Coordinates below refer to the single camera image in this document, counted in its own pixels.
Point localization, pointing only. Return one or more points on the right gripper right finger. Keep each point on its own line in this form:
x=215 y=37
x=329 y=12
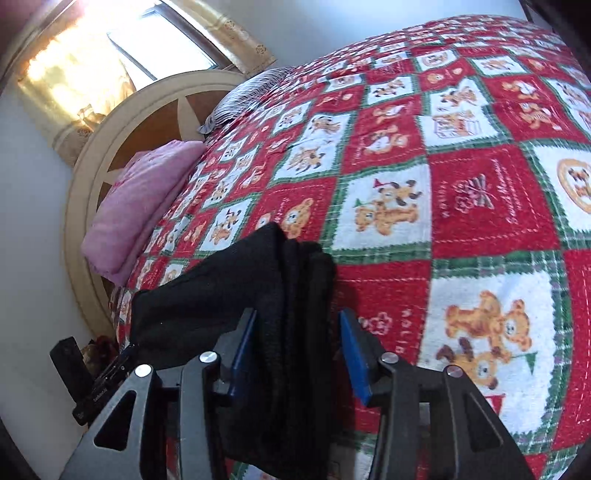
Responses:
x=467 y=439

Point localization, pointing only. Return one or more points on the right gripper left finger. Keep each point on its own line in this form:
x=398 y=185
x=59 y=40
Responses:
x=176 y=409

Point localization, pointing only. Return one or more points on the black pants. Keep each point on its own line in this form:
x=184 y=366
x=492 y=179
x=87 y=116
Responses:
x=282 y=420

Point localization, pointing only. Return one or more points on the pink folded blanket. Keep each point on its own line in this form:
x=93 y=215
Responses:
x=138 y=199

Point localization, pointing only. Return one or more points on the red patchwork bed quilt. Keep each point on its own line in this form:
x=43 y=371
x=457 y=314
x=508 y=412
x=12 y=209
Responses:
x=446 y=169

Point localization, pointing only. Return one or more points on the yellow curtain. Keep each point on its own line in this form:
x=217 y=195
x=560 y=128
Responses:
x=70 y=78

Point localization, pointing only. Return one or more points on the grey striped pillow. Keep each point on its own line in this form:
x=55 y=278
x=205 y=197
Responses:
x=244 y=96

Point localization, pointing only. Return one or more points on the window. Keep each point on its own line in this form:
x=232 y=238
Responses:
x=154 y=41

